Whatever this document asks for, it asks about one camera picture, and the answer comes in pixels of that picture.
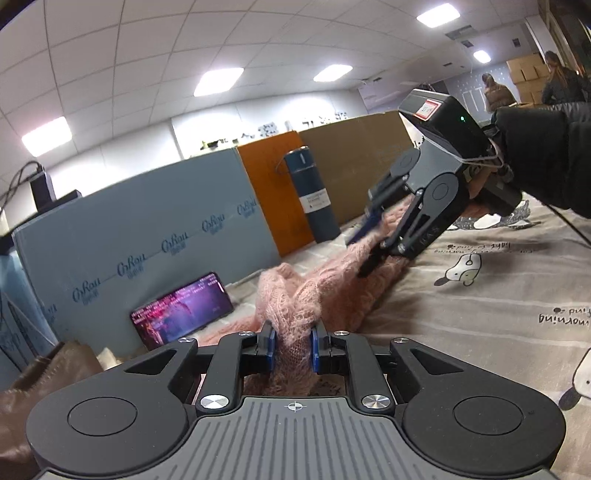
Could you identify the dark blue rolled mat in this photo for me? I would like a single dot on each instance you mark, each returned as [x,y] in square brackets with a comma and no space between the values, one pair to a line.
[311,194]

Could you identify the brown cardboard sheet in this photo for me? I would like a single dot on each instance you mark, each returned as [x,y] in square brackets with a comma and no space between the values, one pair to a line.
[355,157]

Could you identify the person's right hand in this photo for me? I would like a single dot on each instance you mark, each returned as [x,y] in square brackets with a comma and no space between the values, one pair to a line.
[480,182]

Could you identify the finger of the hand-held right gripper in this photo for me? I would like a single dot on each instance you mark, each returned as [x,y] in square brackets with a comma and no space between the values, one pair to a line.
[374,263]
[364,228]

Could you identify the ceiling light panel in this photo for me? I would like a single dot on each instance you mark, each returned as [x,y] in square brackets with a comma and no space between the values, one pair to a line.
[435,12]
[333,73]
[46,136]
[218,81]
[481,56]

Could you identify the stack of cardboard boxes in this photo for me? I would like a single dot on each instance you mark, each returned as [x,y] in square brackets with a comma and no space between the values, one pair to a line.
[526,76]

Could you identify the smartphone with lit screen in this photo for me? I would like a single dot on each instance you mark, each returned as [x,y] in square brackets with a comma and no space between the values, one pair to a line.
[182,311]

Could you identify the person's right forearm black sleeve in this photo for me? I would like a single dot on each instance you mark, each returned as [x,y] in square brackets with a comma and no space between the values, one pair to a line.
[545,152]

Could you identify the grey printed foam board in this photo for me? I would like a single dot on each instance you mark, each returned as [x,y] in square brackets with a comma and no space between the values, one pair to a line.
[138,230]

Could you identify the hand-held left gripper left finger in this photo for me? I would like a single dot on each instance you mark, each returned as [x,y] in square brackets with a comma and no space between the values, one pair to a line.
[270,349]

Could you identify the pink knitted sweater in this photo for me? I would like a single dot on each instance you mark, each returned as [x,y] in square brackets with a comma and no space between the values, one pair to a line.
[318,286]

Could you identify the orange board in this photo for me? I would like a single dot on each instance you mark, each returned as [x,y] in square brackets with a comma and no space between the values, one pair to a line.
[272,184]

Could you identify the ceiling air vent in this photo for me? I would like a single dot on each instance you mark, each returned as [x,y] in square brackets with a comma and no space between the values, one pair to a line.
[459,32]

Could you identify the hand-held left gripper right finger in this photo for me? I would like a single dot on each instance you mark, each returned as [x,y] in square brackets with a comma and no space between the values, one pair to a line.
[315,351]

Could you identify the blue printed board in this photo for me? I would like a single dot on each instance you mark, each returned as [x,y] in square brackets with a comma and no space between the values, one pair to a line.
[18,318]

